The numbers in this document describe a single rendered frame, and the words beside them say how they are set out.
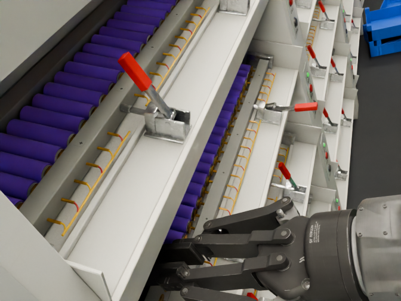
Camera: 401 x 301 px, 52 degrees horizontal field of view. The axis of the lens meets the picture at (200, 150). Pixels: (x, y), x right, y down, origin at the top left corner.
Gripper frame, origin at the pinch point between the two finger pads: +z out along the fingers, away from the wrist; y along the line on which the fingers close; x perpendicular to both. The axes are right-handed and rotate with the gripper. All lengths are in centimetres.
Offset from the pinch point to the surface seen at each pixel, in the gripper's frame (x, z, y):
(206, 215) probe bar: 3.6, 0.2, -9.7
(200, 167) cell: 2.5, 3.3, -17.8
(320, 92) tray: 28, -1, -69
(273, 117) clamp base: 7.2, -3.2, -32.7
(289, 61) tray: 7.0, -3.7, -49.3
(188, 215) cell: 3.0, 2.7, -9.5
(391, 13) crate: 70, -11, -186
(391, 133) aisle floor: 79, -7, -109
